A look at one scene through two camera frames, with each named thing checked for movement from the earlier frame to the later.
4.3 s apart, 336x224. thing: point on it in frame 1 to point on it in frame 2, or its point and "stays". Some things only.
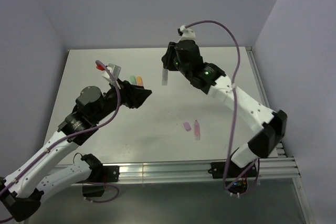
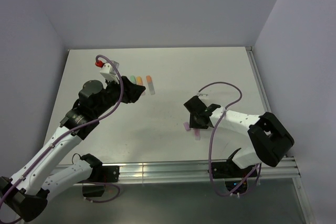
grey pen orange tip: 165,76 to 152,89
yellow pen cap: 139,81 stays
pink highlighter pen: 197,130 stays
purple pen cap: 187,126 stays
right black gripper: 167,59 to 193,124
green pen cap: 133,79 stays
